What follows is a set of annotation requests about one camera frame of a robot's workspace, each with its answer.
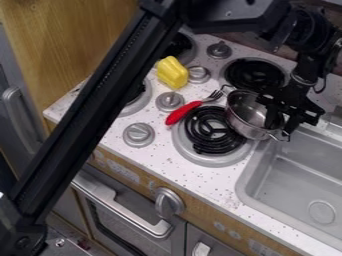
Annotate toy sink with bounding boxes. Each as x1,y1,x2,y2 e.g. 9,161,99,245
233,112,342,252

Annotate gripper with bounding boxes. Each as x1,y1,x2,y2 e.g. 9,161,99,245
255,74,328,135

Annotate red handled fork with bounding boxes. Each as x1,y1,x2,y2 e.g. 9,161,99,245
164,84,234,127

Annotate silver pot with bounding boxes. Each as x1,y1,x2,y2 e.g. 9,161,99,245
223,88,292,143

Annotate toy stove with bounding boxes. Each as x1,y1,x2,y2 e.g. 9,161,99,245
116,31,298,168

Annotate yellow toy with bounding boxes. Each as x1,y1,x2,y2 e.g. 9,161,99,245
154,55,192,91

